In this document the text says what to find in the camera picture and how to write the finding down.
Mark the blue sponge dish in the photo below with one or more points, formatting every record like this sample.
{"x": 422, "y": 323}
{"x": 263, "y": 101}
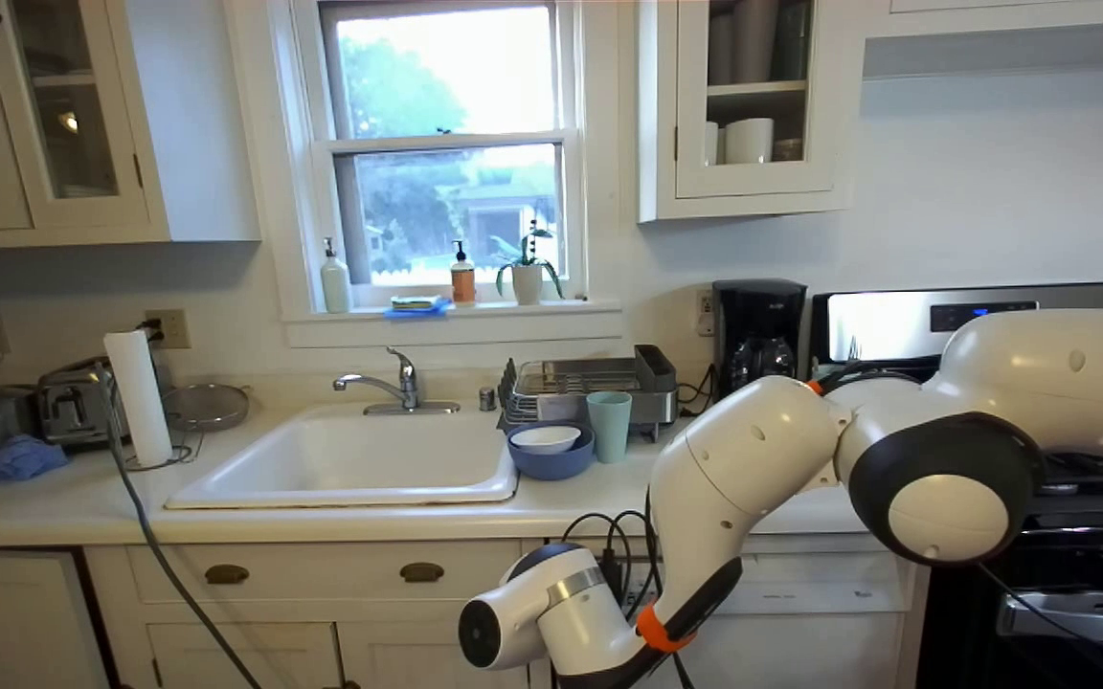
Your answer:
{"x": 420, "y": 307}

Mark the silver toaster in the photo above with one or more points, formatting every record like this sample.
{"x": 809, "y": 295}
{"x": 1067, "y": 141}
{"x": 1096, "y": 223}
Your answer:
{"x": 79, "y": 408}

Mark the black coffee maker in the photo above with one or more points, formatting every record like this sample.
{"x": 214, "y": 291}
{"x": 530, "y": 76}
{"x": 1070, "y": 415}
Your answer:
{"x": 755, "y": 331}

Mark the single teal plastic cup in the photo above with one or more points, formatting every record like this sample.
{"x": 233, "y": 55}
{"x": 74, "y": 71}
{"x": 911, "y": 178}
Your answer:
{"x": 606, "y": 427}

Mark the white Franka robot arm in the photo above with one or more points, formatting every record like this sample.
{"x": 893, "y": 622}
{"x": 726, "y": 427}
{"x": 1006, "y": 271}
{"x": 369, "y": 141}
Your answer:
{"x": 755, "y": 447}

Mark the white dishwasher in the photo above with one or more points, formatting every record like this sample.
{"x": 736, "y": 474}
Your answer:
{"x": 819, "y": 614}

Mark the stainless dish rack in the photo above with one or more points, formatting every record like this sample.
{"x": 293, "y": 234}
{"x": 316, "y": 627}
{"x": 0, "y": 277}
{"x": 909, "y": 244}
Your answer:
{"x": 574, "y": 383}

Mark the beige wall outlet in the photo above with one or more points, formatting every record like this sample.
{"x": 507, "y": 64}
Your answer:
{"x": 171, "y": 331}

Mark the plant in white pot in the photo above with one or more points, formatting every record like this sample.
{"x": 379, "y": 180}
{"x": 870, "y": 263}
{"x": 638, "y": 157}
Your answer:
{"x": 527, "y": 283}

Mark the glass pot lid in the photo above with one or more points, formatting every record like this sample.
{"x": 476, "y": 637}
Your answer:
{"x": 208, "y": 408}

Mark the black stainless gas stove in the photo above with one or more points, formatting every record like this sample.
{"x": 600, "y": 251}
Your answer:
{"x": 881, "y": 326}

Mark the chrome faucet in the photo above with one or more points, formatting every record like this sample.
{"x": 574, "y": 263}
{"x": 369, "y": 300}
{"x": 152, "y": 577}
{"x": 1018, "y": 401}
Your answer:
{"x": 398, "y": 383}

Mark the white paper towel roll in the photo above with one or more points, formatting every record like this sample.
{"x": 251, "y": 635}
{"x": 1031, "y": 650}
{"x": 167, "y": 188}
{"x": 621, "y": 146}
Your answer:
{"x": 138, "y": 405}

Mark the white framed window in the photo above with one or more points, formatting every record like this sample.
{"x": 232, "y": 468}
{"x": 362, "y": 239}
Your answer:
{"x": 449, "y": 141}

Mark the white soap bottle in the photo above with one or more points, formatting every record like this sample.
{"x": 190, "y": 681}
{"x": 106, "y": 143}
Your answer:
{"x": 335, "y": 288}

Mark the white kitchen sink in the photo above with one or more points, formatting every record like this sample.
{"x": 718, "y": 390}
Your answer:
{"x": 346, "y": 460}

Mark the white glass-door cabinet with mugs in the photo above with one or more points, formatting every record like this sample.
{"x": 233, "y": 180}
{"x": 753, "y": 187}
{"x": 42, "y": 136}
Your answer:
{"x": 755, "y": 194}

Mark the large white wall cabinet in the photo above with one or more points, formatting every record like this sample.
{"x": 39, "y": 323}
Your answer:
{"x": 55, "y": 217}

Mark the white sink base cabinet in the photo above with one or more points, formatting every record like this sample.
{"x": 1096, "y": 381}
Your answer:
{"x": 323, "y": 614}

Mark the blue cloth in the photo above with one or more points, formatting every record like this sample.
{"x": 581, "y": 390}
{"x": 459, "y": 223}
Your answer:
{"x": 25, "y": 460}

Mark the blue bowl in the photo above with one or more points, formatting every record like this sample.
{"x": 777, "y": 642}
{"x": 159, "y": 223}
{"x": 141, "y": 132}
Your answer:
{"x": 547, "y": 455}

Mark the white ceramic mug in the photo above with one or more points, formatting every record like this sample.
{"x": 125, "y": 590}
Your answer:
{"x": 747, "y": 141}

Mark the orange soap bottle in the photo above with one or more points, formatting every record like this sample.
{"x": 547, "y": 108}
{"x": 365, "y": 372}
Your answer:
{"x": 464, "y": 283}

